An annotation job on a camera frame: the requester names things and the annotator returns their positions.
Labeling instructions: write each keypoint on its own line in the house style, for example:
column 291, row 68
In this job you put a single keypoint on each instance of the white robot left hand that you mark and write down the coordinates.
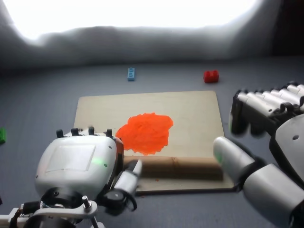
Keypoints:
column 71, row 161

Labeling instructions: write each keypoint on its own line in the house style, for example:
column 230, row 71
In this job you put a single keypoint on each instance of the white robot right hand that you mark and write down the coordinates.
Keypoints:
column 270, row 187

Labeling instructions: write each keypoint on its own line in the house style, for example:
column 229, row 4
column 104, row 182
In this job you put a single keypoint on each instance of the wooden rolling pin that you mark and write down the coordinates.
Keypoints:
column 180, row 167

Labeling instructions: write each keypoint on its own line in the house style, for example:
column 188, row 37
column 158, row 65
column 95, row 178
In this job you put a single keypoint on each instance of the green toy brick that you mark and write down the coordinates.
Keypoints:
column 2, row 136

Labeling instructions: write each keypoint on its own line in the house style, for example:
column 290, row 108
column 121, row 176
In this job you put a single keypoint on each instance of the grey table cloth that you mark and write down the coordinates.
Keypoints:
column 35, row 95

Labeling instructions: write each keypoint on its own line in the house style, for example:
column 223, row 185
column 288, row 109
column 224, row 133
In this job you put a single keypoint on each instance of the orange play dough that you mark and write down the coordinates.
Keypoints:
column 145, row 133

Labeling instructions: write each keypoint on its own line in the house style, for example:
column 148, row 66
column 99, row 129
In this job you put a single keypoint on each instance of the light wooden board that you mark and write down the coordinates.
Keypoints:
column 194, row 114

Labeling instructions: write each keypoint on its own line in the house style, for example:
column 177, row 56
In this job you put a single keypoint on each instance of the blue toy brick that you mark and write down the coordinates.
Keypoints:
column 132, row 74

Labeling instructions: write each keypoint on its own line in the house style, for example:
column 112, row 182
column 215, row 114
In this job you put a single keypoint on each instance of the red toy brick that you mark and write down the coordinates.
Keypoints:
column 211, row 77

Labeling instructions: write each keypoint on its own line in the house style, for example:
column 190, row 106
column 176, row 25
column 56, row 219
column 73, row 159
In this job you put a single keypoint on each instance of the white backdrop sheet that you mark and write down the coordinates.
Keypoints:
column 142, row 14

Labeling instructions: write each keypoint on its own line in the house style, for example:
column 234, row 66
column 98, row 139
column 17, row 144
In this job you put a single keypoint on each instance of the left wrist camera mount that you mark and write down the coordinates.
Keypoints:
column 71, row 212

